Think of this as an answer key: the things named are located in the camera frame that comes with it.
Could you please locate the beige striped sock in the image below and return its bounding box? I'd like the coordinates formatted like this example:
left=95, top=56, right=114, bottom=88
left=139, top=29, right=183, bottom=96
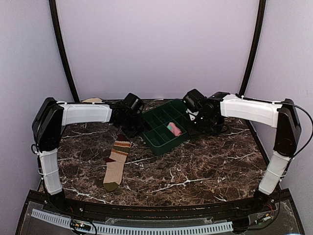
left=103, top=134, right=131, bottom=192

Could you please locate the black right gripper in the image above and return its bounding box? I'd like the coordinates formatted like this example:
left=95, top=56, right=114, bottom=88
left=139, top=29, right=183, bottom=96
left=185, top=112, right=215, bottom=137

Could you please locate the right black frame post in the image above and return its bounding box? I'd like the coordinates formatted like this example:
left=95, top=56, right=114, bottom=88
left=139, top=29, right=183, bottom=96
left=239, top=0, right=267, bottom=96

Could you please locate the black frame post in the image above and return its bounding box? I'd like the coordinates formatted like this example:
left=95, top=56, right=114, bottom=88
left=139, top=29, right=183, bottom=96
left=239, top=0, right=267, bottom=96
left=48, top=0, right=80, bottom=102

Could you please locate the white slotted cable duct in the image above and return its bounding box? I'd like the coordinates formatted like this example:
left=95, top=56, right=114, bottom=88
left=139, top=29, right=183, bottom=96
left=31, top=209, right=233, bottom=235

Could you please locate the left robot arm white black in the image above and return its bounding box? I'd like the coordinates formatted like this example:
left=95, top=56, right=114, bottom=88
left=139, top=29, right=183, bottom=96
left=31, top=93, right=144, bottom=213

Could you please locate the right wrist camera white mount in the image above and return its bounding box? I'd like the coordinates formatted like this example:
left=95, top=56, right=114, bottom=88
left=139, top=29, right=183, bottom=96
left=186, top=109, right=199, bottom=121

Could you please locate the pink patterned sock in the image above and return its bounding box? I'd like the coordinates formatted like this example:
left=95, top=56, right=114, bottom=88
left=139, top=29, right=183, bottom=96
left=167, top=122, right=182, bottom=137

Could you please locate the left black frame post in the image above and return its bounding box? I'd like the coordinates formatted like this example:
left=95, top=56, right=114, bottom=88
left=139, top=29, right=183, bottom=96
left=48, top=0, right=80, bottom=102

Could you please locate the black front rail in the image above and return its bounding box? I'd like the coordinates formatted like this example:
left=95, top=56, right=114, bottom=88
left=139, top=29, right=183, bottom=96
left=53, top=197, right=255, bottom=220

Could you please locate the small circuit board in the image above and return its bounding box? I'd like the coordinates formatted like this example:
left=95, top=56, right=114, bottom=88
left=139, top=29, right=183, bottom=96
left=70, top=220, right=91, bottom=231

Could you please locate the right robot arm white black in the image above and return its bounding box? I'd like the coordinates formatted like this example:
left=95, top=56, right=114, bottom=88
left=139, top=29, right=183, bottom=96
left=182, top=89, right=313, bottom=212

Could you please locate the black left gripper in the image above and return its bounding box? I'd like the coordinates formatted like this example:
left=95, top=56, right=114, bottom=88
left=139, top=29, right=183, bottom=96
left=118, top=114, right=145, bottom=139

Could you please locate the green compartment tray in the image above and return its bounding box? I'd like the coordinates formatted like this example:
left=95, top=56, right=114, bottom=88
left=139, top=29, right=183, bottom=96
left=140, top=99, right=190, bottom=156

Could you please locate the round beige floral coaster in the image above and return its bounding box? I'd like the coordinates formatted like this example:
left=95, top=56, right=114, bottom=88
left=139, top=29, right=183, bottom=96
left=82, top=97, right=103, bottom=103

